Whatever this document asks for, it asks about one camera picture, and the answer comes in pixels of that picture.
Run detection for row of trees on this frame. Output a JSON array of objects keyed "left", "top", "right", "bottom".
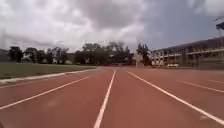
[{"left": 8, "top": 41, "right": 153, "bottom": 67}]

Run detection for pale track kerb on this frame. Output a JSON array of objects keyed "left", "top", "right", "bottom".
[{"left": 0, "top": 68, "right": 98, "bottom": 85}]

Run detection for long multi-storey building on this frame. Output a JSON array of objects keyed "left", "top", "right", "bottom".
[{"left": 150, "top": 35, "right": 224, "bottom": 70}]

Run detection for red running track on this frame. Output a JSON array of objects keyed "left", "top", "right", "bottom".
[{"left": 0, "top": 66, "right": 224, "bottom": 128}]

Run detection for floodlight pole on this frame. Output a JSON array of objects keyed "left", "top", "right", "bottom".
[{"left": 214, "top": 16, "right": 224, "bottom": 38}]

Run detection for grass field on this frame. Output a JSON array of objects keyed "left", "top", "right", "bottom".
[{"left": 0, "top": 62, "right": 98, "bottom": 80}]

